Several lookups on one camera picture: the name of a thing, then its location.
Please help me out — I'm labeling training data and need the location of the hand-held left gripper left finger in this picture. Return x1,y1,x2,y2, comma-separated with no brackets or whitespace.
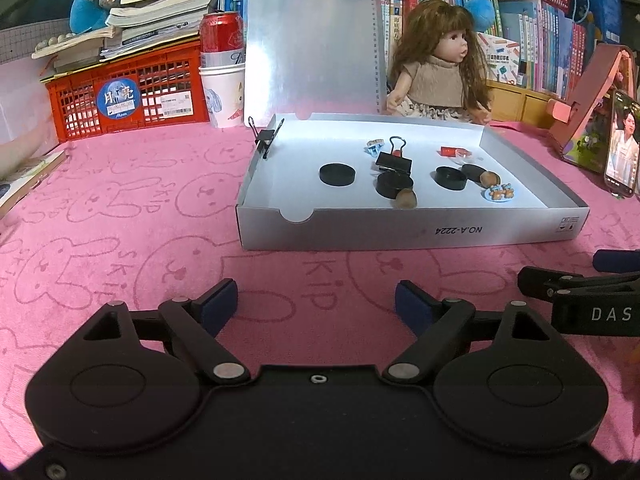
82,279,252,386

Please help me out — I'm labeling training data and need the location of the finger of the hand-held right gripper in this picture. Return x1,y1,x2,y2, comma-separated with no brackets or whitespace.
593,248,640,272
517,266,640,306

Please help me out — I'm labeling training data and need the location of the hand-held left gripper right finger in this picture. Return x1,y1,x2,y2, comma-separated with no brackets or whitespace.
382,280,571,386

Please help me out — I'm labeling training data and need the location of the blue bear hair clip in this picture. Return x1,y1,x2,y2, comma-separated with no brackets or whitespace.
482,184,516,204

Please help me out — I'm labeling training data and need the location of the large black round lid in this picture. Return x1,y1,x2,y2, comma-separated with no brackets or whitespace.
376,174,414,199

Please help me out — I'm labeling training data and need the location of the black round container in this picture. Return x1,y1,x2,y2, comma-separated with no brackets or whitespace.
434,166,467,191

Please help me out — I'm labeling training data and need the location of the large black binder clip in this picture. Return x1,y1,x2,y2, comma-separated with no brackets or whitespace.
372,136,413,177

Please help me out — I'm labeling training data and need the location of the black round disc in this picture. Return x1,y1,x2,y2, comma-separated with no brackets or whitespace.
320,162,357,187

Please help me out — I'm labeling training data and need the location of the smartphone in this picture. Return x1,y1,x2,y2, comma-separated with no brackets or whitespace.
604,89,640,198

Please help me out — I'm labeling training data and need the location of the pink bunny print towel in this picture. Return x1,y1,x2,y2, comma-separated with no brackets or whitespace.
0,120,640,461

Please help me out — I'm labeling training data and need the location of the pink phone stand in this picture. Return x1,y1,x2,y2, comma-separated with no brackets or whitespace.
547,42,638,171

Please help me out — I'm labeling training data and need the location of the small black binder clip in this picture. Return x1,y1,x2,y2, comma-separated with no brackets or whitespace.
247,116,286,160

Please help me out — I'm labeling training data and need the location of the wooden shelf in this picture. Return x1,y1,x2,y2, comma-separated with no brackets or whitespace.
487,80,556,123

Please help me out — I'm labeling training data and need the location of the white paper cup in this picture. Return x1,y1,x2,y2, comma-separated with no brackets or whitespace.
198,62,246,129

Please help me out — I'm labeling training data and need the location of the pencil print box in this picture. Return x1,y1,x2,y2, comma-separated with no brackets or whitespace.
475,32,521,86

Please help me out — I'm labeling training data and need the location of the long-haired doll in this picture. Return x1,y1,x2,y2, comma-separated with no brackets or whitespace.
385,0,493,125

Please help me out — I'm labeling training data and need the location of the flat lying book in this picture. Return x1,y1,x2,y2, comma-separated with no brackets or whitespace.
0,150,68,221

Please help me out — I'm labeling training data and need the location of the row of colourful books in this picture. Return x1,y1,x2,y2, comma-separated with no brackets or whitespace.
217,0,596,101

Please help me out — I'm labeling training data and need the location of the red plastic crate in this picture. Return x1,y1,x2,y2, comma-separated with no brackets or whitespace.
45,40,211,143

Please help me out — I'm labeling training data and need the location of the blue gift bag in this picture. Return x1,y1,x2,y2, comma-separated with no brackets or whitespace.
570,0,623,43

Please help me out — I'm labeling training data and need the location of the red drink can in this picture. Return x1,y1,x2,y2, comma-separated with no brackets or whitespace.
199,10,246,68

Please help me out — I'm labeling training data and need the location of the white paper sheet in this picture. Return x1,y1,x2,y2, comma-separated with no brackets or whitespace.
0,60,66,181

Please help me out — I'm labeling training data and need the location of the stack of worn books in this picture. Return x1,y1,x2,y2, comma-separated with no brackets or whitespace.
32,0,223,81

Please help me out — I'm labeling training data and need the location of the grey grid board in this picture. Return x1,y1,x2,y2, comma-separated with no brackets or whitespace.
0,17,71,66

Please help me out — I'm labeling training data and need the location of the wooden bead string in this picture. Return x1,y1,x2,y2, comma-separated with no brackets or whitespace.
32,32,77,54

